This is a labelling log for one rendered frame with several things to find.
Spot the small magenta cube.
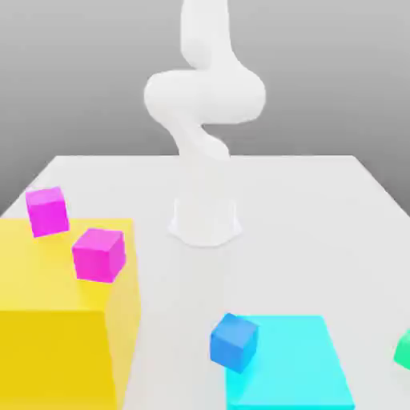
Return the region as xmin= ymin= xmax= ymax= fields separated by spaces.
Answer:
xmin=71 ymin=227 xmax=127 ymax=284
xmin=25 ymin=186 xmax=70 ymax=239

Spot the small blue cube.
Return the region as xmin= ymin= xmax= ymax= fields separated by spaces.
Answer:
xmin=209 ymin=312 xmax=259 ymax=375

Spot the small green cube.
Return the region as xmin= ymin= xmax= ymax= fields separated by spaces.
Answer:
xmin=392 ymin=328 xmax=410 ymax=371

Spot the large cyan box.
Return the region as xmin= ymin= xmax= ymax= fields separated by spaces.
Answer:
xmin=225 ymin=315 xmax=357 ymax=410

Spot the large yellow box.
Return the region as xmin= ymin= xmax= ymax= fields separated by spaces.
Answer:
xmin=0 ymin=218 xmax=143 ymax=410

